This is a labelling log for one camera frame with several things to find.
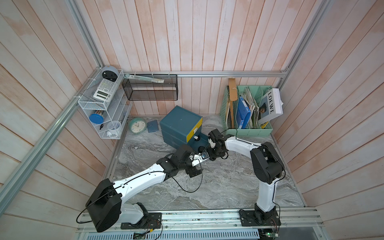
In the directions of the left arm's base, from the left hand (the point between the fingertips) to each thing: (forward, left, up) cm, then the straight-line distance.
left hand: (196, 161), depth 81 cm
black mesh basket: (+53, +32, +11) cm, 63 cm away
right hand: (+12, -11, -13) cm, 21 cm away
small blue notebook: (+34, +32, -11) cm, 48 cm away
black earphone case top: (+17, -1, -2) cm, 17 cm away
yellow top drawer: (+15, +2, +6) cm, 16 cm away
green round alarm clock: (+31, +41, -6) cm, 52 cm away
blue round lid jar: (+15, +52, +18) cm, 57 cm away
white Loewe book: (+32, -47, +13) cm, 58 cm away
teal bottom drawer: (+21, -3, -13) cm, 25 cm away
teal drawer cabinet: (+18, +9, +8) cm, 22 cm away
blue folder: (+33, -32, +4) cm, 46 cm away
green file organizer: (+44, -39, +12) cm, 60 cm away
